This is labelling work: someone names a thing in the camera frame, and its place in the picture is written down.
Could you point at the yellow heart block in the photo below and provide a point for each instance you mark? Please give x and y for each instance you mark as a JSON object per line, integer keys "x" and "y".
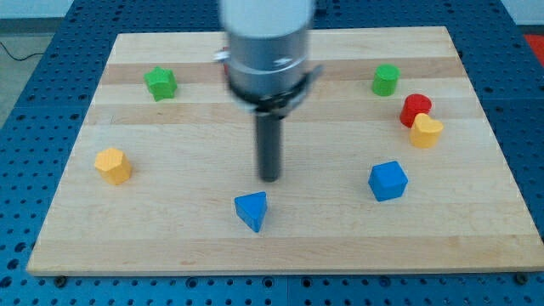
{"x": 425, "y": 131}

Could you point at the green cylinder block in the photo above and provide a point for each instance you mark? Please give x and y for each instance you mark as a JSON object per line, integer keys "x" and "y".
{"x": 385, "y": 80}

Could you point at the blue cube block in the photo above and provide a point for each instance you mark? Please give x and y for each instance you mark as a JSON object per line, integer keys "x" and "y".
{"x": 387, "y": 181}

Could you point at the green star block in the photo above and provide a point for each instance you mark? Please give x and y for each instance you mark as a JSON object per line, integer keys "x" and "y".
{"x": 161, "y": 83}

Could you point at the red cylinder block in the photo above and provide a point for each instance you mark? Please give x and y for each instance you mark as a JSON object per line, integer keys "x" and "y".
{"x": 414, "y": 104}

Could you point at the blue triangle block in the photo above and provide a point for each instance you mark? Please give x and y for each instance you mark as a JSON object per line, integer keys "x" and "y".
{"x": 251, "y": 209}

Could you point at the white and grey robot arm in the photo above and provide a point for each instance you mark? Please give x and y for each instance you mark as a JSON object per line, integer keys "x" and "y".
{"x": 267, "y": 53}

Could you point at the yellow hexagon block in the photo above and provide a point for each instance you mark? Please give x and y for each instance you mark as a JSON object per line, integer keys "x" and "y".
{"x": 113, "y": 166}

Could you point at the wooden board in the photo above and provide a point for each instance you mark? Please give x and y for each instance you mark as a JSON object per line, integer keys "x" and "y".
{"x": 192, "y": 155}

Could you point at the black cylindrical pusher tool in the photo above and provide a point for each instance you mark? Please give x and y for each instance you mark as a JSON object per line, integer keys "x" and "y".
{"x": 268, "y": 143}

